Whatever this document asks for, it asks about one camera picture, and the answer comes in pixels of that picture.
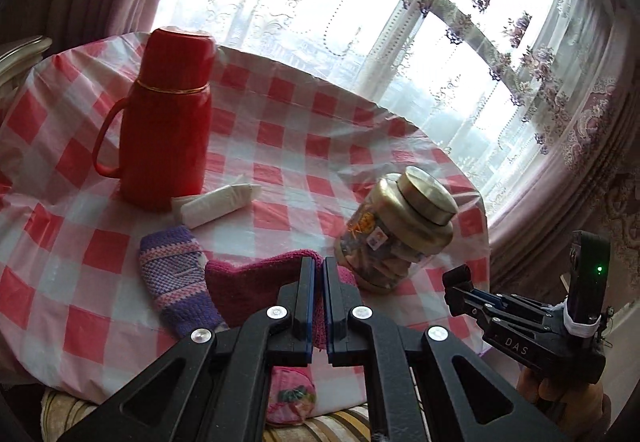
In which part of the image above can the magenta knitted hat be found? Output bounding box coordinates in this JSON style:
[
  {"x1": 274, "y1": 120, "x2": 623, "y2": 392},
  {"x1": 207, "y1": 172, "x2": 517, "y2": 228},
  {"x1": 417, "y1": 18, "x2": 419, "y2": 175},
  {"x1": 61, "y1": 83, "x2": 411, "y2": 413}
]
[{"x1": 205, "y1": 249, "x2": 326, "y2": 350}]

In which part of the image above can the purple pink knitted sock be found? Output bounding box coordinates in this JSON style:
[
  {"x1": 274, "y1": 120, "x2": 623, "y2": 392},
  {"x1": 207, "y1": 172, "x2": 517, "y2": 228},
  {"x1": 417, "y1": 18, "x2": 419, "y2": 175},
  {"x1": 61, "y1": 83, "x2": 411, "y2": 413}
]
[{"x1": 139, "y1": 225, "x2": 228, "y2": 339}]

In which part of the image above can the right hand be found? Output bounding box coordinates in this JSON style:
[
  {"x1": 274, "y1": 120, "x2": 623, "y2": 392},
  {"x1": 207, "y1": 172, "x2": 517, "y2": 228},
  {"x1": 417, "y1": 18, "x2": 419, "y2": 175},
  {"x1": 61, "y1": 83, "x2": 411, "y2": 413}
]
[{"x1": 516, "y1": 366, "x2": 611, "y2": 441}]

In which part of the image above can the clear snack jar gold lid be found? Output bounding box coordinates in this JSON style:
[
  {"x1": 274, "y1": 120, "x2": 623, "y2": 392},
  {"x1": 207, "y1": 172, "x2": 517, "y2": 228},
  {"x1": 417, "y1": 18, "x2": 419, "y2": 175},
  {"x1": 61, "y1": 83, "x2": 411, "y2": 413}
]
[{"x1": 334, "y1": 166, "x2": 458, "y2": 294}]

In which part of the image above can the red white checkered tablecloth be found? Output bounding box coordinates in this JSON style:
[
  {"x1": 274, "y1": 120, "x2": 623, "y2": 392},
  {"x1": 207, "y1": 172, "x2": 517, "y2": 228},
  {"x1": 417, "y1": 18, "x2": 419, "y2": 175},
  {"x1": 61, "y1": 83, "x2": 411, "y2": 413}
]
[{"x1": 1, "y1": 32, "x2": 489, "y2": 402}]

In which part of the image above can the floral lace curtain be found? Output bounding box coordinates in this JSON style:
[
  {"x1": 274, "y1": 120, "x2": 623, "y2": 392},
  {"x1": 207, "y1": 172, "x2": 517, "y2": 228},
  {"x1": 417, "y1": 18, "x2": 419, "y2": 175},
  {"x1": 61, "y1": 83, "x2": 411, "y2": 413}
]
[{"x1": 1, "y1": 0, "x2": 639, "y2": 288}]

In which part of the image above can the red thermos flask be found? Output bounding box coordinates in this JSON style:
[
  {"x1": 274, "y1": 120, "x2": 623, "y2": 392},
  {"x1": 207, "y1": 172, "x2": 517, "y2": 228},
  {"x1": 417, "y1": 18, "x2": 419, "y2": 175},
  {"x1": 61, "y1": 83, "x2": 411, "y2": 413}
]
[{"x1": 92, "y1": 28, "x2": 216, "y2": 212}]

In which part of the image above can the wooden chair back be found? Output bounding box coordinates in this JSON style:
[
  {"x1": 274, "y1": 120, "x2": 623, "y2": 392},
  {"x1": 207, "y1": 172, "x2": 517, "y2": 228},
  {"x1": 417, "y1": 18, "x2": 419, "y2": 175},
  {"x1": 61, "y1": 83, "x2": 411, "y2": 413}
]
[{"x1": 0, "y1": 36, "x2": 52, "y2": 98}]

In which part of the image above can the black gripper camera mount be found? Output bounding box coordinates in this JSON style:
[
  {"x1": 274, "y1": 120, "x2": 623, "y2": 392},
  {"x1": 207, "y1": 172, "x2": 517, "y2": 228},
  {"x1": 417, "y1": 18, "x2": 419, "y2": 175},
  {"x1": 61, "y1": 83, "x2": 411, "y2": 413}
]
[{"x1": 563, "y1": 230, "x2": 611, "y2": 339}]

